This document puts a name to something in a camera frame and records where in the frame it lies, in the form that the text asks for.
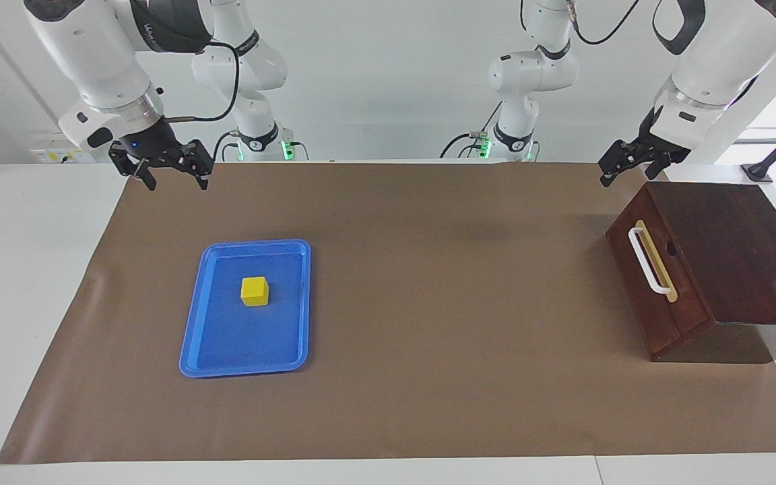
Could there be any black left base cable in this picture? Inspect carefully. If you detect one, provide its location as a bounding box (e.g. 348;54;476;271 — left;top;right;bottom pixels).
439;101;503;160

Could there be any black right base cable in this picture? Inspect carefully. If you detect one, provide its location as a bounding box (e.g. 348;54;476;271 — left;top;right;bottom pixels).
212;130;244;162

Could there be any brown paper table mat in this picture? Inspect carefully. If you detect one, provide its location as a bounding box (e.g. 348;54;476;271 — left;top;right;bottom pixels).
0;160;776;465

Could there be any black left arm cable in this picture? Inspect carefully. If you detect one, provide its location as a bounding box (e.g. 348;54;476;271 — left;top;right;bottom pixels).
566;0;641;47

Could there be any white handle with beige plate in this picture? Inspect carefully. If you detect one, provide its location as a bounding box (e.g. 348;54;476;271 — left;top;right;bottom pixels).
628;220;678;302

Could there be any yellow cube block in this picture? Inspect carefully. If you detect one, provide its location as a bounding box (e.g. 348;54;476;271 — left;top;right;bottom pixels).
240;276;270;307

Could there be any black base cable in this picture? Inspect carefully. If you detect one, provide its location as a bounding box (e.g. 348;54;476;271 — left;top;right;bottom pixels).
212;130;244;162
439;101;503;160

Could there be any wooden drawer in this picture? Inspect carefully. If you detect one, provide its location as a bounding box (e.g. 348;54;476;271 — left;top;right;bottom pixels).
620;183;715;341

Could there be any white wall socket strip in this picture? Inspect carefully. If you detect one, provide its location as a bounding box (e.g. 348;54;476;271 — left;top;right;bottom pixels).
30;131;96;164

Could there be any blue plastic tray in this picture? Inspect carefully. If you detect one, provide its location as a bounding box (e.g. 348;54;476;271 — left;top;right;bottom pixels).
179;238;313;378

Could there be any dark brown wooden cabinet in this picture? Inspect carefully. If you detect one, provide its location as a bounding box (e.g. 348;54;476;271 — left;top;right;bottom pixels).
606;181;776;364

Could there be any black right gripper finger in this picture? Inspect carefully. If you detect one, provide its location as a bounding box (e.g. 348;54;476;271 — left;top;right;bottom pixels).
109;147;158;192
181;140;214;191

